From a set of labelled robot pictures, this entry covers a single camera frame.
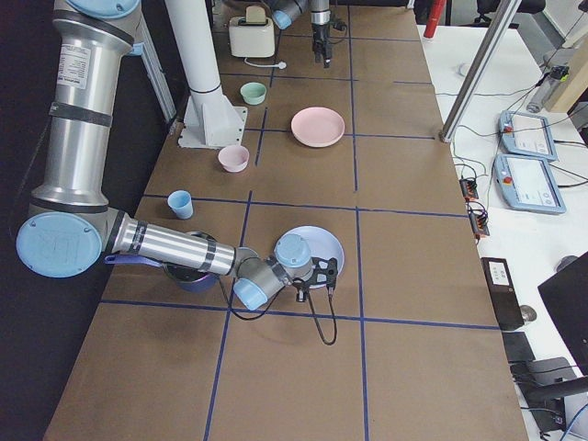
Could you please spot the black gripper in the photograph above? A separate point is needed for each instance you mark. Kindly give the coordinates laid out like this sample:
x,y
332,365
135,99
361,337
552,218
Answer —
x,y
300,294
319,33

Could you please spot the blue plate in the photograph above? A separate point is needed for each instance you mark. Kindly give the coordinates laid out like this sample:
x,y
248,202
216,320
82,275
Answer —
x,y
322,244

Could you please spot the pink plate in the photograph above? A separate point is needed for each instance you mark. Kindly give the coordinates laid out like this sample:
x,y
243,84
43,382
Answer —
x,y
317,127

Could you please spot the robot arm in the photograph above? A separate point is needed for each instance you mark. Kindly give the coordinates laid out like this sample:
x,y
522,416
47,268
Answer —
x,y
285,12
70,221

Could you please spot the green bowl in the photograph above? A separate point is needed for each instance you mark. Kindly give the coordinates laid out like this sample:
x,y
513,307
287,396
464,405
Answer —
x,y
253,93

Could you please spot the cream toaster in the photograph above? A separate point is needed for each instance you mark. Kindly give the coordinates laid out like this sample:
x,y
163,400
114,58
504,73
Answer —
x,y
252,35

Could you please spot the dark blue pot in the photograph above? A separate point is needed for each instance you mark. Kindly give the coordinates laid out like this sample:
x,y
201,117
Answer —
x,y
186,278

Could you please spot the red cylinder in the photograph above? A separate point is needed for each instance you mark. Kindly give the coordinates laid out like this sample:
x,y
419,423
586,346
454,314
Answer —
x,y
435,12

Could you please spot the pink bowl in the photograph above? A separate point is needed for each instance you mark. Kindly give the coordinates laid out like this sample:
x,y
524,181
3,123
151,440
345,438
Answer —
x,y
234,158

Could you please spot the light blue cup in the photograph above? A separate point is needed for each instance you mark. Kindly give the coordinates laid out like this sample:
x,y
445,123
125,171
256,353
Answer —
x,y
180,203

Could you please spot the black box with label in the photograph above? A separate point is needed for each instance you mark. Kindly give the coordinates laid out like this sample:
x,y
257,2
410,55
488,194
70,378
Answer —
x,y
502,293

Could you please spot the upper teach pendant tablet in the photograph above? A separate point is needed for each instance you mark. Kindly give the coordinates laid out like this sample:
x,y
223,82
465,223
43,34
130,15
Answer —
x,y
527,134

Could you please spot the teach pendant tablet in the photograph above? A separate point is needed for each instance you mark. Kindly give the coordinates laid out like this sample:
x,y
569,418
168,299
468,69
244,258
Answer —
x,y
527,134
527,184

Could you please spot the lower teach pendant tablet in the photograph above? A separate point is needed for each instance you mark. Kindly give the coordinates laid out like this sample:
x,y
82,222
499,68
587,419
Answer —
x,y
527,184

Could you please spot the white camera post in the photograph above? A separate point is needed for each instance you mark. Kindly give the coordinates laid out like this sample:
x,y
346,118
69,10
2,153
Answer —
x,y
211,121

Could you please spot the aluminium frame post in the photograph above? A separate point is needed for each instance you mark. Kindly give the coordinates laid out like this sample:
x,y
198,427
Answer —
x,y
504,15

